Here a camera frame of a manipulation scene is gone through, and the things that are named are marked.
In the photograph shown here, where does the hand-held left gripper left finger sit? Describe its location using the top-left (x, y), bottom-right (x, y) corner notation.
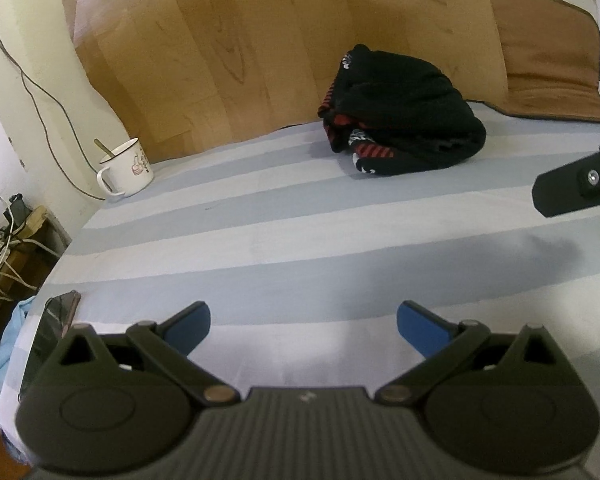
top-left (50, 301), bottom-right (241, 407)

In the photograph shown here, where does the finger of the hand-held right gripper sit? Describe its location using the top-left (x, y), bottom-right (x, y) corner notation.
top-left (532, 139), bottom-right (600, 218)

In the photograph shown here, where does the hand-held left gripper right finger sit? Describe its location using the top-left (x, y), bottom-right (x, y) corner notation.
top-left (375, 300), bottom-right (563, 407)

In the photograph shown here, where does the black garment with red stripes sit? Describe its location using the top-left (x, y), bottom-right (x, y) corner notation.
top-left (317, 44), bottom-right (487, 177)

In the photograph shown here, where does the striped bed sheet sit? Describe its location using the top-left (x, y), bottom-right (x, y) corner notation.
top-left (0, 100), bottom-right (600, 480)

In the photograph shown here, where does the brown cushion mat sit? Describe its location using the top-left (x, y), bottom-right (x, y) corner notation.
top-left (487, 0), bottom-right (600, 123)

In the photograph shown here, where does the black smartphone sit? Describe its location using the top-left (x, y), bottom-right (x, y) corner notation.
top-left (20, 290), bottom-right (82, 401)

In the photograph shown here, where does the white enamel mug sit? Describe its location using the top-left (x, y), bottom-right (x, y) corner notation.
top-left (96, 137), bottom-right (155, 198)

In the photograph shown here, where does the wooden side table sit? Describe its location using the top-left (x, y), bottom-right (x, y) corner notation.
top-left (0, 205), bottom-right (71, 311)

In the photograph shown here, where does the light blue cloth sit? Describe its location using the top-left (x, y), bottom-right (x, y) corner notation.
top-left (0, 296), bottom-right (36, 406)

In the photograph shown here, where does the wood-pattern board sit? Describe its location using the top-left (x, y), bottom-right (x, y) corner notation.
top-left (55, 0), bottom-right (511, 163)

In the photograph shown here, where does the dark wall cable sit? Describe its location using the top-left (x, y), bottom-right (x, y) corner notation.
top-left (22, 74), bottom-right (93, 166)
top-left (0, 0), bottom-right (106, 202)

